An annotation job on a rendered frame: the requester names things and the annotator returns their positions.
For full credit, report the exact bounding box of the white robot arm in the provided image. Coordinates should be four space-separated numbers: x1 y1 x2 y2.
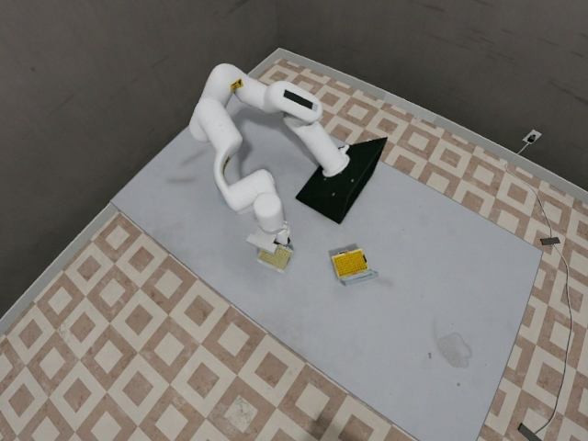
189 63 349 255

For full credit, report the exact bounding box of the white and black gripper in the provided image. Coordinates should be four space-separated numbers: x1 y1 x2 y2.
274 222 292 246

